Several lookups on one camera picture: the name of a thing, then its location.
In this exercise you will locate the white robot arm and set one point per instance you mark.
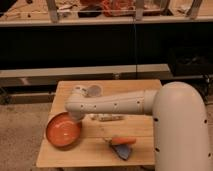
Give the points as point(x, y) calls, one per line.
point(180, 124)

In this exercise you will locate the clear plastic cup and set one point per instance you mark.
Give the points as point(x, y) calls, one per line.
point(94, 91)

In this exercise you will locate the grey metal bench rail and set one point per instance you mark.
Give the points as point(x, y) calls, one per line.
point(51, 76)

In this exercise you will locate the blue sponge cloth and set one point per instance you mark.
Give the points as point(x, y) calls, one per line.
point(123, 151)

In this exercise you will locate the orange handled scraper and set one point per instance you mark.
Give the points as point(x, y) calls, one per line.
point(120, 140)

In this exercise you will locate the wooden table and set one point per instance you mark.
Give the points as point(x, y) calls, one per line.
point(91, 149)

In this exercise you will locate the white plastic bottle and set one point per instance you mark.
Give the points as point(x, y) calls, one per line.
point(106, 117)

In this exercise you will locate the orange ceramic bowl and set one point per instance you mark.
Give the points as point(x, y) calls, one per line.
point(62, 131)

